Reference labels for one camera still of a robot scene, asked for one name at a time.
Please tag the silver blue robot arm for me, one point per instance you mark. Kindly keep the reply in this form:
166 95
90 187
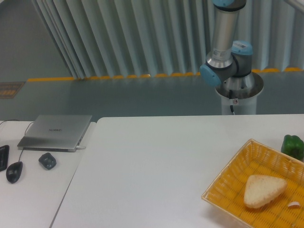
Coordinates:
227 58

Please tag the green bell pepper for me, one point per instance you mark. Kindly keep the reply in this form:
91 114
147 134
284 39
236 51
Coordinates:
293 146

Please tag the folded grey partition screen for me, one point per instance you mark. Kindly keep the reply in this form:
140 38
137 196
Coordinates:
122 38

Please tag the silver closed laptop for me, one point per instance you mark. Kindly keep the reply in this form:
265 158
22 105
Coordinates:
55 133

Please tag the yellow woven basket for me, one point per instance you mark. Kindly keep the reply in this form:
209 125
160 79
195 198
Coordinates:
227 190

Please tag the black earbud case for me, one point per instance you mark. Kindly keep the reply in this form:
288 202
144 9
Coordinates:
48 161

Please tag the triangular white bread slice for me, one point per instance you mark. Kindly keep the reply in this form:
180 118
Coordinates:
262 189

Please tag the black computer mouse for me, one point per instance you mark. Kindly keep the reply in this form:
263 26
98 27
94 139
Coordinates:
13 172

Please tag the black keyboard edge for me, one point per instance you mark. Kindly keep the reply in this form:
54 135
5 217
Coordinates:
4 157

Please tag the small orange white shell piece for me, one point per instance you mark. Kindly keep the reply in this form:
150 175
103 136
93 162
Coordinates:
294 205

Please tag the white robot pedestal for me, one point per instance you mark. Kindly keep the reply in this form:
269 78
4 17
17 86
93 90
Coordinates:
239 94

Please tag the silver aluminium frame bar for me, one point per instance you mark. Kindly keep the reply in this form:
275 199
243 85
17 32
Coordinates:
297 4

